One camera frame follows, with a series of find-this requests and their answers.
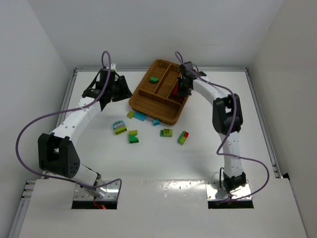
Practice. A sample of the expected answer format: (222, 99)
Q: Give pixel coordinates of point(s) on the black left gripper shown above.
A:
(112, 91)

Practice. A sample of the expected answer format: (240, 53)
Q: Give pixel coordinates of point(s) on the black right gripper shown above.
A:
(183, 84)

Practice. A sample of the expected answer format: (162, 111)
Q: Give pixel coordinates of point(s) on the lime green small lego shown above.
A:
(130, 114)

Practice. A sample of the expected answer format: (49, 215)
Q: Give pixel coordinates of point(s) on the long cyan lego brick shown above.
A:
(140, 116)

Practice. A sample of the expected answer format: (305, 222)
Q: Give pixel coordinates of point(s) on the cyan lime lego stack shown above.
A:
(119, 127)

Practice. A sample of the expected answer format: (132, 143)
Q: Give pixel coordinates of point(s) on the small cyan lego cube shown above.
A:
(156, 122)

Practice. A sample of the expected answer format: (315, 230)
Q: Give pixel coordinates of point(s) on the green lime lego pair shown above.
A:
(166, 132)

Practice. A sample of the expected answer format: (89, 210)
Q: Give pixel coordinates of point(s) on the lime red green lego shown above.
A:
(182, 138)

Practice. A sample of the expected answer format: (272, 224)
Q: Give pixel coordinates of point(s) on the red lego brick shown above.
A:
(174, 91)

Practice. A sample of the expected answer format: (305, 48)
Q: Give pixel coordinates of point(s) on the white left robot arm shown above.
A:
(56, 150)

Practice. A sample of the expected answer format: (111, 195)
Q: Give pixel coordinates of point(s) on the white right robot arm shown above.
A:
(227, 120)

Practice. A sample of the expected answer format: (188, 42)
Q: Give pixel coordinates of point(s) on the brown wicker divided tray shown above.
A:
(155, 100)

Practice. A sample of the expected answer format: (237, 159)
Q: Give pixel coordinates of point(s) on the green lego in tray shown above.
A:
(154, 80)

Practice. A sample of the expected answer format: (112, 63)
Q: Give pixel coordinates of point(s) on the green yellow notched lego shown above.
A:
(132, 136)

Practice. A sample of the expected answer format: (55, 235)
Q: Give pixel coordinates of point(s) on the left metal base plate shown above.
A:
(108, 193)

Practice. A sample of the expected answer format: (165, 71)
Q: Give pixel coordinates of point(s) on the metal base plate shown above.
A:
(108, 193)
(215, 193)

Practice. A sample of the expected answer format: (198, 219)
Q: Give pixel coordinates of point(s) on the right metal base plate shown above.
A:
(215, 193)

